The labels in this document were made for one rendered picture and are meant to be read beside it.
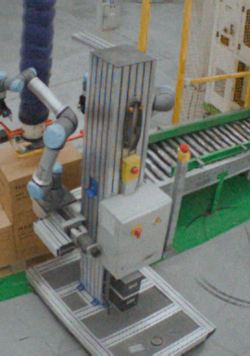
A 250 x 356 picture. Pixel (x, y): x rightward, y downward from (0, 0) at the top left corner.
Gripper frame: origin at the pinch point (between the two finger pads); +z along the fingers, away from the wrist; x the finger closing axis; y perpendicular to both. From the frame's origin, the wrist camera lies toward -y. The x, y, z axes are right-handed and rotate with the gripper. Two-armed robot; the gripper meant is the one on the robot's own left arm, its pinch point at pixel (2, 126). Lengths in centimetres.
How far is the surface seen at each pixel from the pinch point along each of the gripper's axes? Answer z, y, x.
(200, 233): 152, -23, -170
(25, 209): 87, 18, -23
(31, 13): -61, 29, -32
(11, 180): 58, 19, -13
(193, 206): 152, 8, -190
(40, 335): 152, -47, 11
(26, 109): 14.0, 30.2, -32.1
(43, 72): -14, 25, -41
